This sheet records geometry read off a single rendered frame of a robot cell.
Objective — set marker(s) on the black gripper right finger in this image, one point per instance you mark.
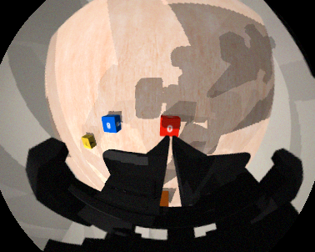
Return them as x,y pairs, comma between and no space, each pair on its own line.
195,168

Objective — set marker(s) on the yellow block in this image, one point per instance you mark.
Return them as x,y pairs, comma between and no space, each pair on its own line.
88,142

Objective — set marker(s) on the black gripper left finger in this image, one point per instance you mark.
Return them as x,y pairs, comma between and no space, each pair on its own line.
150,165

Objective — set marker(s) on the blue block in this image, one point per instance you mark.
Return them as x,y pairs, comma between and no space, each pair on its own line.
111,123

